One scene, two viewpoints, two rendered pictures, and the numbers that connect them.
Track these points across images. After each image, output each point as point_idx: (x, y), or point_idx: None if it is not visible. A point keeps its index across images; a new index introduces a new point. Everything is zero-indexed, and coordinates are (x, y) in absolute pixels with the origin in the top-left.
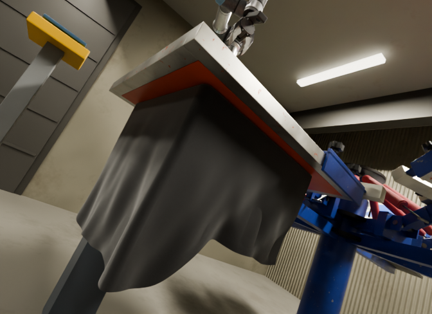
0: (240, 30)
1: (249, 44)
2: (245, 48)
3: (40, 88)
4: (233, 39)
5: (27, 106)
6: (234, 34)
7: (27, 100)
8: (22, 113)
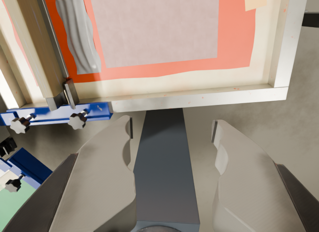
0: (244, 210)
1: (71, 169)
2: (108, 129)
3: (318, 24)
4: (227, 124)
5: (306, 22)
6: (250, 148)
7: (312, 13)
8: (303, 20)
